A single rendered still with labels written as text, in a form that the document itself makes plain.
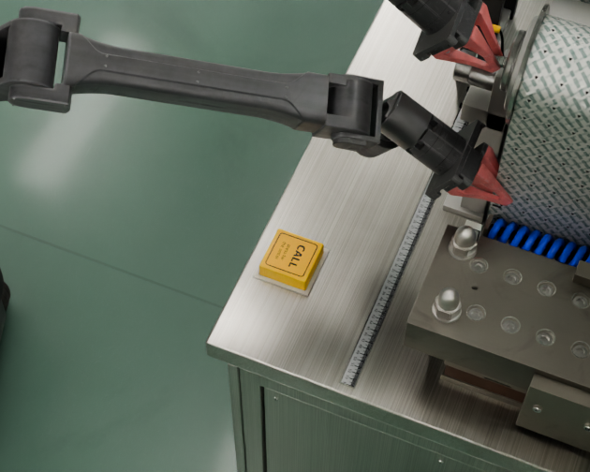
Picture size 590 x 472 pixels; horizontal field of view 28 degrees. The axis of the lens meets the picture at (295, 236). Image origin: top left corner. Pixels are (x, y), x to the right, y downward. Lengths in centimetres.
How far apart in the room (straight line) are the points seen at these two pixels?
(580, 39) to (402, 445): 60
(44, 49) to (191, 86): 17
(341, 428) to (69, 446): 100
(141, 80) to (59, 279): 142
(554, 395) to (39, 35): 73
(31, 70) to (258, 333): 49
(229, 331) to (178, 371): 100
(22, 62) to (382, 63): 71
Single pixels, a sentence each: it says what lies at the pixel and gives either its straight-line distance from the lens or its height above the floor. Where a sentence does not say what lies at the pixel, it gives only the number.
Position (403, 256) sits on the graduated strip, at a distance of 166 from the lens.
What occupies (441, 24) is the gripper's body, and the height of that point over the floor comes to 130.
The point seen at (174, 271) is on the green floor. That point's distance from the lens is 272.
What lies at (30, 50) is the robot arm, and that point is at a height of 132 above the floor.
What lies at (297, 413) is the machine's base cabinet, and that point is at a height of 78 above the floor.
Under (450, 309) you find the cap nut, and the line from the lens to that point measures 144.
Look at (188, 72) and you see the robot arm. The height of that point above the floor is 127.
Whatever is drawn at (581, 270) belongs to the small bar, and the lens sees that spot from 151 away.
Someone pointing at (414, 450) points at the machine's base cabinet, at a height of 80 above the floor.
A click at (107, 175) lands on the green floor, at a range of 289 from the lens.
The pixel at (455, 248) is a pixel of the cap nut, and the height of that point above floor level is 105.
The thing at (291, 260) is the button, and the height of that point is 92.
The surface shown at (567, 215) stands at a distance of 152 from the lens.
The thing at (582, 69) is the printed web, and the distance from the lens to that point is 137.
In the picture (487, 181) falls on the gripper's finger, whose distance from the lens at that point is 148.
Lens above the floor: 229
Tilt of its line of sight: 56 degrees down
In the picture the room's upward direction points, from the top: 1 degrees clockwise
